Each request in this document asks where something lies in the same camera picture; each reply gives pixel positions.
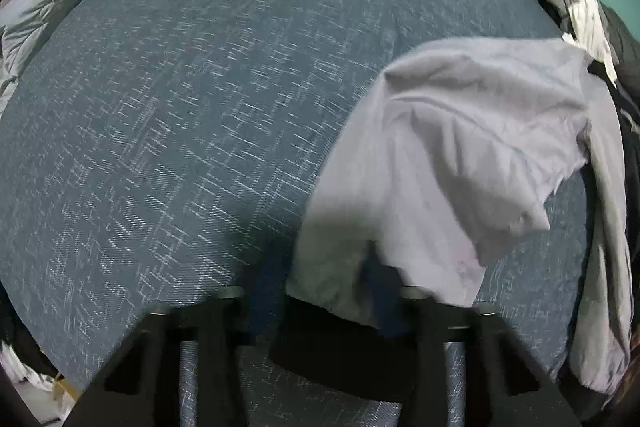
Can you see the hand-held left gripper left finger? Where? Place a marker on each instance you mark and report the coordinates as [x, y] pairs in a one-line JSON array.
[[260, 307]]

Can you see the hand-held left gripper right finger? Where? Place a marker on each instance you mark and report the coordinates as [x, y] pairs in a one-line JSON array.
[[385, 302]]

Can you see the bed with blue sheet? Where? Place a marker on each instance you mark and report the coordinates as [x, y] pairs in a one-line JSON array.
[[175, 107]]

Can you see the pile of plastic bags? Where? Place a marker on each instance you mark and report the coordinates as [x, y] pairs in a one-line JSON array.
[[30, 372]]

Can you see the white t-shirt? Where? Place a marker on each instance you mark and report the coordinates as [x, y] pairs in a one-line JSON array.
[[585, 7]]

